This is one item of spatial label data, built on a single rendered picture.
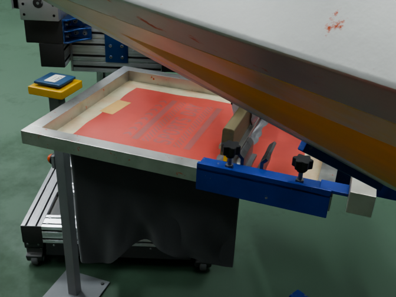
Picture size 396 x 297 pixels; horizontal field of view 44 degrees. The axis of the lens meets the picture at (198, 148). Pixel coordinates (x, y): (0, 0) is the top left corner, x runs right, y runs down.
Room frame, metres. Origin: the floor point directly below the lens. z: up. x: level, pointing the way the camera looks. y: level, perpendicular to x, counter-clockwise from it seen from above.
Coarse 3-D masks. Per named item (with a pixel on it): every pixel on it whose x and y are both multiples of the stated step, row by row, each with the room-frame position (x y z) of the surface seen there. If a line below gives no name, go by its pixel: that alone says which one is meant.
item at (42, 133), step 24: (120, 72) 1.61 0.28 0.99; (144, 72) 1.62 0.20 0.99; (96, 96) 1.43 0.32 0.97; (48, 120) 1.20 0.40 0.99; (48, 144) 1.11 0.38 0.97; (72, 144) 1.09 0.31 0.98; (96, 144) 1.08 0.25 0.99; (120, 144) 1.08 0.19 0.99; (144, 168) 1.03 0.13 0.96; (168, 168) 1.01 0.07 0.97; (192, 168) 0.99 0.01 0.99
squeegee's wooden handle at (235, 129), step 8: (240, 112) 1.18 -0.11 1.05; (248, 112) 1.20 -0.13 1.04; (232, 120) 1.12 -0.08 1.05; (240, 120) 1.13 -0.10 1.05; (248, 120) 1.21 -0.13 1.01; (224, 128) 1.08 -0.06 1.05; (232, 128) 1.08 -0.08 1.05; (240, 128) 1.13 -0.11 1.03; (224, 136) 1.07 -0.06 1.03; (232, 136) 1.07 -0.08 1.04; (240, 136) 1.14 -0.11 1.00
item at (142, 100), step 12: (132, 96) 1.50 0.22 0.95; (144, 96) 1.50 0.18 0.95; (156, 96) 1.51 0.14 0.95; (168, 96) 1.51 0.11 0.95; (180, 96) 1.52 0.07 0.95; (132, 108) 1.39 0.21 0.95; (144, 108) 1.40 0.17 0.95; (228, 108) 1.43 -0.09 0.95; (216, 120) 1.34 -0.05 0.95; (228, 120) 1.34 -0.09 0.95; (264, 132) 1.27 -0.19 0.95; (276, 132) 1.28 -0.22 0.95
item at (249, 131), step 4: (256, 124) 1.27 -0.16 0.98; (248, 128) 1.22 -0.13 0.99; (252, 128) 1.22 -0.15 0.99; (248, 132) 1.20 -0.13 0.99; (244, 136) 1.17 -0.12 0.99; (248, 136) 1.17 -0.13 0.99; (240, 140) 1.15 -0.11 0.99; (244, 140) 1.15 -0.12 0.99; (220, 144) 1.11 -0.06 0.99; (240, 144) 1.12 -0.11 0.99; (240, 148) 1.10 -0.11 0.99
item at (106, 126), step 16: (80, 128) 1.24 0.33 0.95; (96, 128) 1.24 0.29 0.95; (112, 128) 1.25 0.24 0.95; (128, 144) 1.16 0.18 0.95; (144, 144) 1.16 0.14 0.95; (160, 144) 1.17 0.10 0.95; (208, 144) 1.18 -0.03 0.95; (256, 144) 1.19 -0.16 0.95; (288, 144) 1.20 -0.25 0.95; (256, 160) 1.10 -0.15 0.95; (272, 160) 1.11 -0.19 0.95; (288, 160) 1.11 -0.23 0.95
